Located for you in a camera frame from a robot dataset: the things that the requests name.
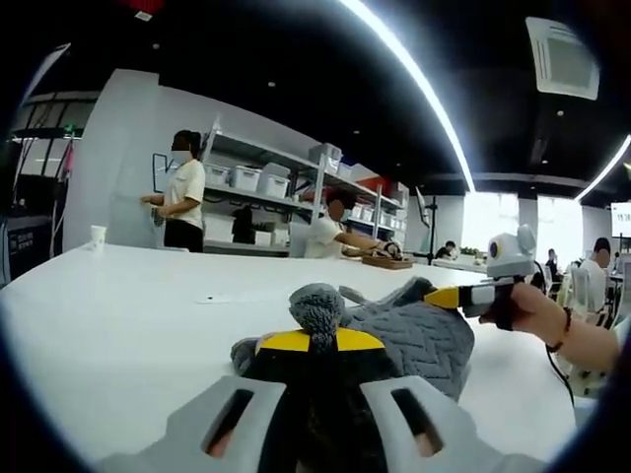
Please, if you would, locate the grey quilted towel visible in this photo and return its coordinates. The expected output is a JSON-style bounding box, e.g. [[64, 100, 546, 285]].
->
[[230, 276, 477, 473]]

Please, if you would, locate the person's right hand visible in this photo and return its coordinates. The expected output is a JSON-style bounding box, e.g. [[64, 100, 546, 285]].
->
[[478, 281, 566, 346]]

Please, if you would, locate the white chair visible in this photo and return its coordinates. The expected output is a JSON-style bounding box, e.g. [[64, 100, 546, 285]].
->
[[566, 268, 593, 316]]

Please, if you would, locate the black tripod stand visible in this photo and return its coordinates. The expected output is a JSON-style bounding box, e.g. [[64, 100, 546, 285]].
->
[[416, 186, 443, 262]]

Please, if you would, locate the brown wooden tray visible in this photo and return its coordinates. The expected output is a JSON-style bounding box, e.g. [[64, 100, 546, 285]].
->
[[361, 253, 415, 271]]

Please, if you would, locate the short ceiling light strip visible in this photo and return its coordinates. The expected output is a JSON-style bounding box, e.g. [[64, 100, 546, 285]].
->
[[576, 135, 631, 203]]

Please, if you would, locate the grey metal shelf rack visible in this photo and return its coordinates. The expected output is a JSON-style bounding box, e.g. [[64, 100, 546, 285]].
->
[[199, 117, 410, 257]]

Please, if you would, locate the long curved ceiling light strip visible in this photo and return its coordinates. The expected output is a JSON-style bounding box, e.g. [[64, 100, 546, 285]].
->
[[339, 0, 477, 193]]

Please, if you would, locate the white carton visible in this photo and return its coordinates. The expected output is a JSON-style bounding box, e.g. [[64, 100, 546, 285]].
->
[[202, 214, 236, 245]]

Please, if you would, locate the white ceiling air vent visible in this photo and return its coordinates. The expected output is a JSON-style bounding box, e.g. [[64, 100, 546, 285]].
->
[[525, 17, 601, 102]]

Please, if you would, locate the black bag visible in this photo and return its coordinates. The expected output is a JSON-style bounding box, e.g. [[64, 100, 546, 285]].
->
[[231, 205, 256, 245]]

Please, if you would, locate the black equipment case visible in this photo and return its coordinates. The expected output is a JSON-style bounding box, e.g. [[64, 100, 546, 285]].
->
[[0, 214, 58, 287]]

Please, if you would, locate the beaded bracelet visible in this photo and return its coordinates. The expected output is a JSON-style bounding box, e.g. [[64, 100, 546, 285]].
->
[[546, 307, 574, 354]]

